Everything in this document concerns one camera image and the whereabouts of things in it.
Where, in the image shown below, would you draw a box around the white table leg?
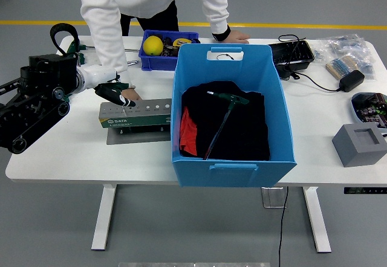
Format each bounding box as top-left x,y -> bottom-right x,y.
91,184 -> 118,252
302,186 -> 333,254

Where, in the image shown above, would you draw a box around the black adapter cable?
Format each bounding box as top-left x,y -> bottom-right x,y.
277,33 -> 342,93

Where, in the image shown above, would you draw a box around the clear plastic component bags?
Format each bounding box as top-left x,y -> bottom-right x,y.
313,33 -> 377,79

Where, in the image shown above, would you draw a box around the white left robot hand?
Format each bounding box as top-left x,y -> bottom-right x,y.
77,64 -> 137,109

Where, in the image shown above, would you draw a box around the large blue storage box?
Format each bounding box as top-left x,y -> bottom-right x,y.
171,43 -> 298,188

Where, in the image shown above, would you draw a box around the black floor cable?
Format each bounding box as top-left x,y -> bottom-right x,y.
277,187 -> 290,267

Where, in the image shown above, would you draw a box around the black table control panel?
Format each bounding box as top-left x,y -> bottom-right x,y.
343,187 -> 387,195

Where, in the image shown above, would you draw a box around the taped resistor strip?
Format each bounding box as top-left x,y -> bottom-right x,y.
325,54 -> 359,79

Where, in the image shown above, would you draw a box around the yellow ball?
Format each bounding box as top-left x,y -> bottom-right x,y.
143,36 -> 164,57

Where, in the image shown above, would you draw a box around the small metal floor plate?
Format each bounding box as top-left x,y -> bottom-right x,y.
261,187 -> 288,209

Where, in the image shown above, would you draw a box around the red cloth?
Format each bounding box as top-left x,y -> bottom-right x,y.
178,106 -> 198,156

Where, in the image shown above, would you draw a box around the black wristband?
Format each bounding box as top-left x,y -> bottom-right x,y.
211,24 -> 232,42

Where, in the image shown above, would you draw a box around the person's right hand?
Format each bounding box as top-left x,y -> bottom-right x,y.
126,87 -> 143,101

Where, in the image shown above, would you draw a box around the dark electronic parts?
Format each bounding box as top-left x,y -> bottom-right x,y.
163,36 -> 178,58

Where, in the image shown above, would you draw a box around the black power adapter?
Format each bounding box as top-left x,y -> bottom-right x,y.
338,69 -> 366,92

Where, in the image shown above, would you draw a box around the light blue tray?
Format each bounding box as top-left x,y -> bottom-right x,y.
350,91 -> 387,135

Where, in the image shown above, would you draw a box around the black plastic tray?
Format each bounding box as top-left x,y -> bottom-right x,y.
268,40 -> 315,79

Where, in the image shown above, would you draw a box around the yellow tape measure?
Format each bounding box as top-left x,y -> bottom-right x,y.
172,37 -> 194,49

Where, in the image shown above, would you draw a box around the grey foam cube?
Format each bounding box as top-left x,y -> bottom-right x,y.
331,123 -> 387,168

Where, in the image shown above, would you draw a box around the small blue parts bin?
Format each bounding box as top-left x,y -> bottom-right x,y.
138,30 -> 200,72

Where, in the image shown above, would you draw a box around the black cloth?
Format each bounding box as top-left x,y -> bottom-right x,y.
180,79 -> 271,161

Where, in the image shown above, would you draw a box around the large green T-handle hex wrench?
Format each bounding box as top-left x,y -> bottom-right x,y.
203,90 -> 250,161

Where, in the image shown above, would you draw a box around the person's left hand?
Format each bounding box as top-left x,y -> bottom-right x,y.
225,30 -> 251,44

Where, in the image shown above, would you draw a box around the circuit parts pile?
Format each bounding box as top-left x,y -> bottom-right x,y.
355,93 -> 387,129

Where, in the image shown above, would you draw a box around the green silver wrench stand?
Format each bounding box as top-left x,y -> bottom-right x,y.
99,98 -> 173,129

